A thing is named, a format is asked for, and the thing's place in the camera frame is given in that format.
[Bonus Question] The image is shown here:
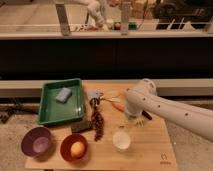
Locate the orange carrot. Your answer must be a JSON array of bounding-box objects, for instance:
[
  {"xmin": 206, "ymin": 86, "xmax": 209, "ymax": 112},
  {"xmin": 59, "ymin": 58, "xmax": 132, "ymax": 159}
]
[{"xmin": 112, "ymin": 102, "xmax": 125, "ymax": 112}]

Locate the yellow egg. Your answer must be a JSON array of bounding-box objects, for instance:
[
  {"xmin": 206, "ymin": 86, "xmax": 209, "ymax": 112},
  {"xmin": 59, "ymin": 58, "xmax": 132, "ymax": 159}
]
[{"xmin": 71, "ymin": 141, "xmax": 85, "ymax": 158}]

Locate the blue sponge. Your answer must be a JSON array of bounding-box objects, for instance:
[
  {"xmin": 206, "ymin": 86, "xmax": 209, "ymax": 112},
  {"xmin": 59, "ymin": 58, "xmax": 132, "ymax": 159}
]
[{"xmin": 56, "ymin": 88, "xmax": 72, "ymax": 103}]

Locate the purple bowl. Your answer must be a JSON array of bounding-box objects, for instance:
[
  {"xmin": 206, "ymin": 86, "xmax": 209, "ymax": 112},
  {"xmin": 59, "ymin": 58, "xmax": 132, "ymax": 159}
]
[{"xmin": 21, "ymin": 127, "xmax": 52, "ymax": 157}]

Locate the dark rectangular block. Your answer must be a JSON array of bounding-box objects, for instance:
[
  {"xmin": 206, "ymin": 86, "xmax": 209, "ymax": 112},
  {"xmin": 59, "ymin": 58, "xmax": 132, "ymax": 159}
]
[{"xmin": 71, "ymin": 121, "xmax": 92, "ymax": 133}]

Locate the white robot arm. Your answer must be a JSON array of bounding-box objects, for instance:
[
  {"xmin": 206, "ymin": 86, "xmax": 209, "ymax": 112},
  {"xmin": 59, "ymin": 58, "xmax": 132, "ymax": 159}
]
[{"xmin": 125, "ymin": 79, "xmax": 213, "ymax": 142}]

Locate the orange bowl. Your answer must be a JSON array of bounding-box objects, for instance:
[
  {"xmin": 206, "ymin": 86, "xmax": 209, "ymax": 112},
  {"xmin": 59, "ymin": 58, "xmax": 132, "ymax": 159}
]
[{"xmin": 60, "ymin": 134, "xmax": 88, "ymax": 162}]

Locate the green plastic tray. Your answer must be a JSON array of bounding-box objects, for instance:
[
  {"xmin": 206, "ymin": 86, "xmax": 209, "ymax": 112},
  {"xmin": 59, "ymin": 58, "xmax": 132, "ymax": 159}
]
[{"xmin": 38, "ymin": 78, "xmax": 85, "ymax": 126}]

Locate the wooden board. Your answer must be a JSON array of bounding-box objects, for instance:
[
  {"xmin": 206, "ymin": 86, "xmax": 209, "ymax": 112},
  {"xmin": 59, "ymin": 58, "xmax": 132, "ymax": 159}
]
[{"xmin": 24, "ymin": 81, "xmax": 179, "ymax": 171}]

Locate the white cup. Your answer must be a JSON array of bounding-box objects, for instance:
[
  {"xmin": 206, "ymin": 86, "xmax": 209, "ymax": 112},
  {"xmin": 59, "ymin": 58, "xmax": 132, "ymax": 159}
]
[{"xmin": 112, "ymin": 131, "xmax": 131, "ymax": 151}]

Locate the yellow spoon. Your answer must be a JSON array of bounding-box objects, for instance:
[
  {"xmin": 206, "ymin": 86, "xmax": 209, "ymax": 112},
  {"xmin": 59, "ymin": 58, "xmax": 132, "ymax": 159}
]
[{"xmin": 101, "ymin": 91, "xmax": 120, "ymax": 102}]

